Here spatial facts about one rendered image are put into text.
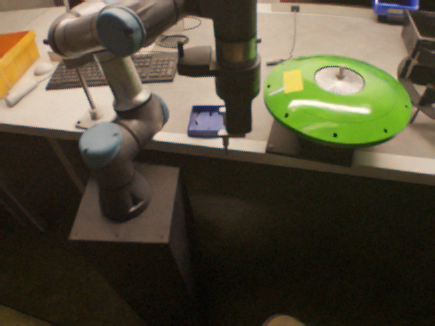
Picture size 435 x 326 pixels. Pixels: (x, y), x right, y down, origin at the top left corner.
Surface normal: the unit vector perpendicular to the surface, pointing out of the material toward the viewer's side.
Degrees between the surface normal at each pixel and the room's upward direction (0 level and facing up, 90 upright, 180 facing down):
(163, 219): 0
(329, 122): 23
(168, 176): 0
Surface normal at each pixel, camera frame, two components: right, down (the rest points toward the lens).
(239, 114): -0.06, 0.48
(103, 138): -0.11, -0.60
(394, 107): 0.23, -0.44
